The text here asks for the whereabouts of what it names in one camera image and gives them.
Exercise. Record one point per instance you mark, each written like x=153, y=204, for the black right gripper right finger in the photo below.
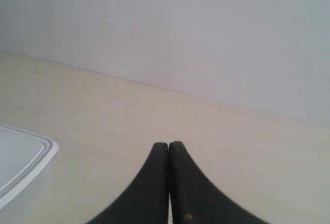
x=194, y=199

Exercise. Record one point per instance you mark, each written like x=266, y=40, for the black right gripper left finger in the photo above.
x=146, y=198

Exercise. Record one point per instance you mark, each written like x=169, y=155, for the white lidded plastic box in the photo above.
x=26, y=168

